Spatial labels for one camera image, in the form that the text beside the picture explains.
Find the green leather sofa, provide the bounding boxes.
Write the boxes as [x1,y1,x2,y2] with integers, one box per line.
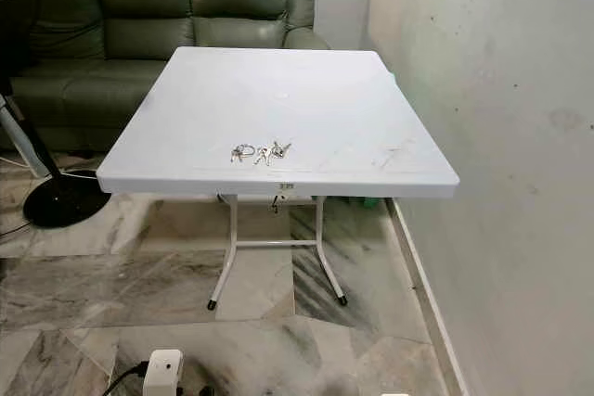
[0,0,330,152]

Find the silver key bunch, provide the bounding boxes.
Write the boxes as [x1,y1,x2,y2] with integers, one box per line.
[228,141,293,167]

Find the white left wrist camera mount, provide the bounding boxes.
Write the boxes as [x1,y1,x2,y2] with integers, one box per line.
[147,350,185,396]

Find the black standing fan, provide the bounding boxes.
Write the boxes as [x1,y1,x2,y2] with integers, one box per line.
[0,0,112,228]

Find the white furniture leg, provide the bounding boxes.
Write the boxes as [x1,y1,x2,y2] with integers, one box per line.
[0,99,47,179]

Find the white folding table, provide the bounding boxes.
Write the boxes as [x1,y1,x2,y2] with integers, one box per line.
[96,46,460,312]

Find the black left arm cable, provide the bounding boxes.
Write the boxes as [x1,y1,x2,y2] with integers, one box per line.
[102,364,149,396]

